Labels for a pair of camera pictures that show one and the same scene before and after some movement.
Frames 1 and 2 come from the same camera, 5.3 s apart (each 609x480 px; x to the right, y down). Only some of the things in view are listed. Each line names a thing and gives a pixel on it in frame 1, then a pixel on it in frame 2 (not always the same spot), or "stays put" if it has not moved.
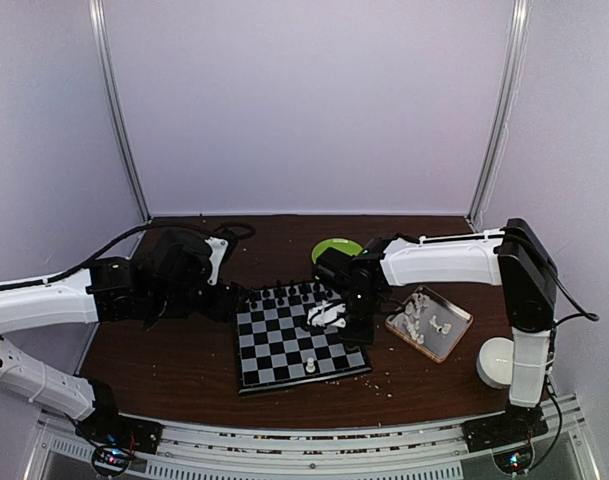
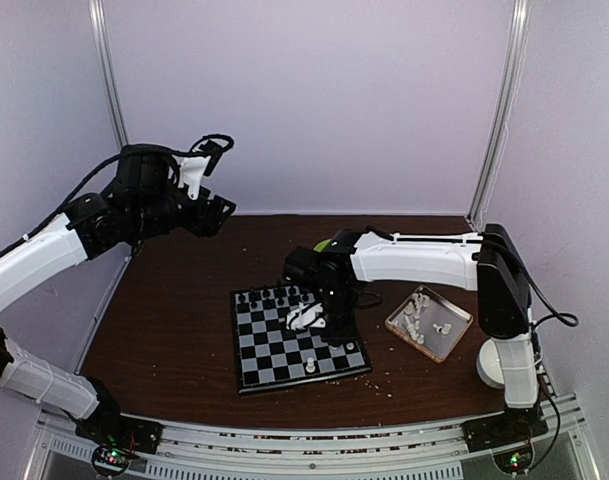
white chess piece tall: x=310 y=368 stays put
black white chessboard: x=276 y=348 stays put
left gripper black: x=225 y=306 → x=207 y=220
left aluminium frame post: x=98 y=12 stays put
